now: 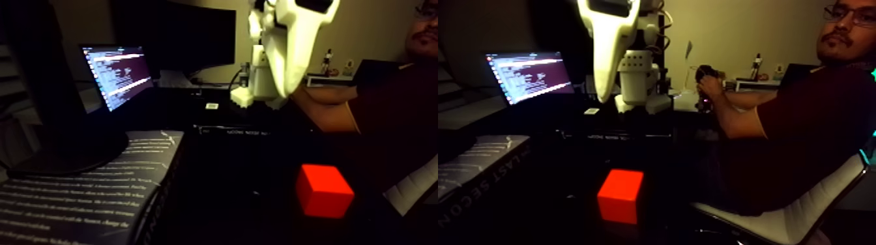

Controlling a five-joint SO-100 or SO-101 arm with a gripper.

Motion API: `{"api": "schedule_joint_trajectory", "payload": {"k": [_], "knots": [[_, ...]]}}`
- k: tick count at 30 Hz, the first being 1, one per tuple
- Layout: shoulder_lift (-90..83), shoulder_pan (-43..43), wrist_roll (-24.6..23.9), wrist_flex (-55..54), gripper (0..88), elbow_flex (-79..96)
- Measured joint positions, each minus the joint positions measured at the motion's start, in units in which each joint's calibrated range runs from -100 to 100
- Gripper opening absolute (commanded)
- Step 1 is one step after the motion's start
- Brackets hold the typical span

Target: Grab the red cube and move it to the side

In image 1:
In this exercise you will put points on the small figurine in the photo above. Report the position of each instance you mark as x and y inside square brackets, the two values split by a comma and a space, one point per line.
[756, 67]

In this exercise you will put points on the eyeglasses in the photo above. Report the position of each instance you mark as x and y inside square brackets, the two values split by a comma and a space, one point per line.
[848, 14]

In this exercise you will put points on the black book white print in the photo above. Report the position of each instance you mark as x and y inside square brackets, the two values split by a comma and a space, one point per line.
[472, 161]

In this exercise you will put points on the person's right hand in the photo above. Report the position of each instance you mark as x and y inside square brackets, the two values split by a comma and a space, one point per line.
[712, 89]

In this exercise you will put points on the person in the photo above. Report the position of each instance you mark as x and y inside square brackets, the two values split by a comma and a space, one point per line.
[814, 123]

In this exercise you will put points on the red cube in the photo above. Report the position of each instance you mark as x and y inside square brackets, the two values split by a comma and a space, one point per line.
[619, 195]

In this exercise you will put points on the black case white print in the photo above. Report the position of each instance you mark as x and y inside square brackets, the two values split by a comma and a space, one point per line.
[595, 135]

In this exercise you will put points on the open laptop lit screen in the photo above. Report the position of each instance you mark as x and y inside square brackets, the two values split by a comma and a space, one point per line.
[530, 75]

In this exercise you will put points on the white chair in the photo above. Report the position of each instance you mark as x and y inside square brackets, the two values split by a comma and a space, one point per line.
[807, 212]

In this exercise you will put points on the small white tag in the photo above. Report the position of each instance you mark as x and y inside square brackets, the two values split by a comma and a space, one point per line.
[591, 111]

